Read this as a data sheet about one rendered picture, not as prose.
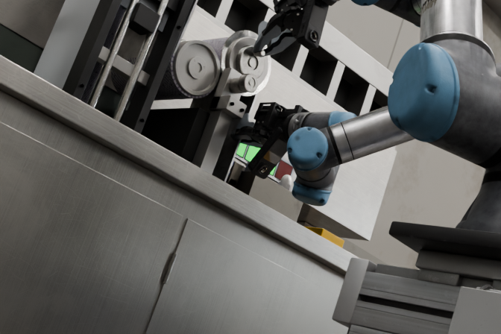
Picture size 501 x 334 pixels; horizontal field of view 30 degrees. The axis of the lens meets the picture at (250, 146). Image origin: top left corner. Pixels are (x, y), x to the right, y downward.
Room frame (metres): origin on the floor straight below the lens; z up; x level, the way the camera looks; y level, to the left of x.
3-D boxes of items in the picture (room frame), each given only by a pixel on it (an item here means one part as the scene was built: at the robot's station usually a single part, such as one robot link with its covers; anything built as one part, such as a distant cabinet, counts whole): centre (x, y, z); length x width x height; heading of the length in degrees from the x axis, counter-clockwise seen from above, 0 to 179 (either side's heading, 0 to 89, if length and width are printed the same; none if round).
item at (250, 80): (1.89, 0.05, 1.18); 0.04 x 0.02 x 0.04; 128
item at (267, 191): (2.21, 0.03, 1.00); 0.40 x 0.16 x 0.06; 38
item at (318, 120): (1.80, -0.15, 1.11); 0.11 x 0.08 x 0.09; 38
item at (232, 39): (1.98, 0.07, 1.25); 0.15 x 0.01 x 0.15; 128
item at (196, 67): (2.00, 0.24, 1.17); 0.26 x 0.12 x 0.12; 38
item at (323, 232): (1.89, -0.20, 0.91); 0.07 x 0.07 x 0.02; 38
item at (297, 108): (1.92, -0.05, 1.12); 0.12 x 0.08 x 0.09; 38
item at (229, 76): (1.92, 0.07, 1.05); 0.06 x 0.05 x 0.31; 38
